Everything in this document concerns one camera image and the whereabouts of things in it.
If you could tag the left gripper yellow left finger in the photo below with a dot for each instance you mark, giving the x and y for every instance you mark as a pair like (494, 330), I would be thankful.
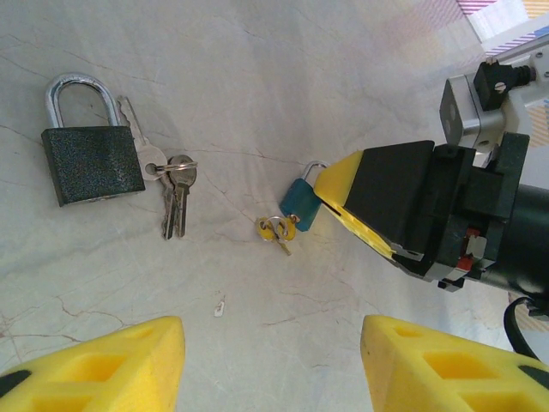
(163, 343)

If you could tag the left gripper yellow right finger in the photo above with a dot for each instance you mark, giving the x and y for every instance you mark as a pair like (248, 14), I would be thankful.
(386, 352)

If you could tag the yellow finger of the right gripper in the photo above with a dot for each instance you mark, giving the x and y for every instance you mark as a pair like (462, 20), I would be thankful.
(364, 232)
(394, 193)

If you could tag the small blue padlock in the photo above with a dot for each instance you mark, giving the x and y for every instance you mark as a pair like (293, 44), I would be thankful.
(300, 204)

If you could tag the small yellow-capped key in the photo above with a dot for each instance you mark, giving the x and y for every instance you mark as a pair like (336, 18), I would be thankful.
(262, 232)
(289, 234)

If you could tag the large silver key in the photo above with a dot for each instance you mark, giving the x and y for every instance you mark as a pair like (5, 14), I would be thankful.
(168, 214)
(146, 154)
(181, 206)

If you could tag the large black padlock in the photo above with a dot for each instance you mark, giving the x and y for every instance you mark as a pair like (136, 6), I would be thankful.
(92, 165)

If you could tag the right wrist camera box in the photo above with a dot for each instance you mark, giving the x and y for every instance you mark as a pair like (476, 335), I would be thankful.
(461, 111)

